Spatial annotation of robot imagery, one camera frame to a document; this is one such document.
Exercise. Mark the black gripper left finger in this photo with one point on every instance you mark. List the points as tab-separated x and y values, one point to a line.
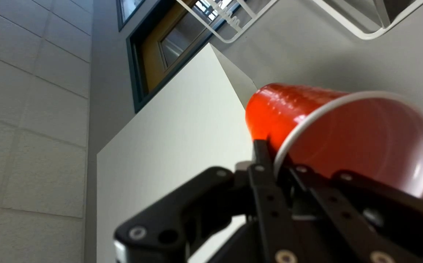
270	205

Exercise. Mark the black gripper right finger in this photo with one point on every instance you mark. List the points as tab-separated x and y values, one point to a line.
367	214

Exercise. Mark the red plastic cup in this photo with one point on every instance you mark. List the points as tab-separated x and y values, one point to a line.
362	136

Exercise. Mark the white cabinet panel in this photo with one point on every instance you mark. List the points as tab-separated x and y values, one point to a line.
172	147

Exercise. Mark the dark framed window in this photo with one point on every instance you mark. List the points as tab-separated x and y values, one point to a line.
157	53

